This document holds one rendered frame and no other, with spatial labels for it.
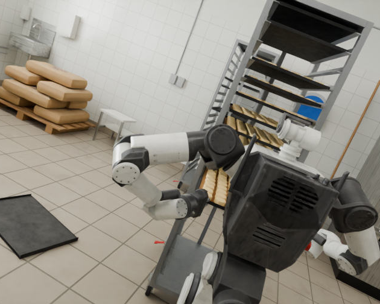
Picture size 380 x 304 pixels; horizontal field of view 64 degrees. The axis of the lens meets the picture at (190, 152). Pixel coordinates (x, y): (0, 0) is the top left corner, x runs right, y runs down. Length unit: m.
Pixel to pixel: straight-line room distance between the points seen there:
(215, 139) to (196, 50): 3.54
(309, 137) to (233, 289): 0.49
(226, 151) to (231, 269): 0.35
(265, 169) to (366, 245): 0.48
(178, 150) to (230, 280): 0.40
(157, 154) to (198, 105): 3.41
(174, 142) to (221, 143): 0.13
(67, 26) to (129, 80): 1.23
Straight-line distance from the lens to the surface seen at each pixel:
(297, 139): 0.97
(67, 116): 4.27
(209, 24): 4.38
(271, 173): 0.78
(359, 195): 1.01
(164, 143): 0.88
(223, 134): 0.86
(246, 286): 0.96
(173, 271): 2.08
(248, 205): 0.81
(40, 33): 5.64
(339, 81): 1.62
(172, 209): 1.04
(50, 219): 2.44
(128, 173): 0.89
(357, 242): 1.12
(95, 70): 4.99
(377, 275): 3.58
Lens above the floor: 1.33
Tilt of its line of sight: 14 degrees down
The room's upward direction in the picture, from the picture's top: 22 degrees clockwise
